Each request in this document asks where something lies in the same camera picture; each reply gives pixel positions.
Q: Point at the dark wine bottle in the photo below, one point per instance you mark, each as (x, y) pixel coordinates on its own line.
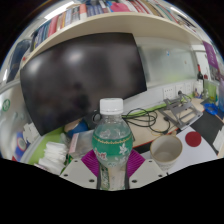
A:
(200, 75)

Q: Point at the black computer monitor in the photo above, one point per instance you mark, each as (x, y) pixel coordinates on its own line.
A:
(80, 80)

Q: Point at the cream ceramic cup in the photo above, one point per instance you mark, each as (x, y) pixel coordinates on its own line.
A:
(165, 153)

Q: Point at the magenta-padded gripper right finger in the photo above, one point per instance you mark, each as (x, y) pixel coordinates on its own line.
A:
(146, 171)

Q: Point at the green-labelled clear drink bottle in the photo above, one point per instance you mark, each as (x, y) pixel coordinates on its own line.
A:
(112, 143)

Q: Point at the purple hanging banner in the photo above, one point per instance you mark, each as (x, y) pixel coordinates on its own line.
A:
(211, 55)

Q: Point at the black desk mat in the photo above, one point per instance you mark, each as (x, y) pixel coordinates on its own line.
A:
(208, 126)

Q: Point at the white tissue stack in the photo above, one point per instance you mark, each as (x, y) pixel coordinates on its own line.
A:
(53, 158)

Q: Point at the flat round red coaster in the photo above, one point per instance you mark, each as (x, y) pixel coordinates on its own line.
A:
(193, 139)

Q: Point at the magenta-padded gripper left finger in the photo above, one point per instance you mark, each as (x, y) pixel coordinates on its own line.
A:
(78, 171)

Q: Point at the translucent purple bottle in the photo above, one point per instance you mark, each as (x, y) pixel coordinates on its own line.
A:
(221, 96)

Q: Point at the grey metal laptop stand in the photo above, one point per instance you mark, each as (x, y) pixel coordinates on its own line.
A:
(181, 113)

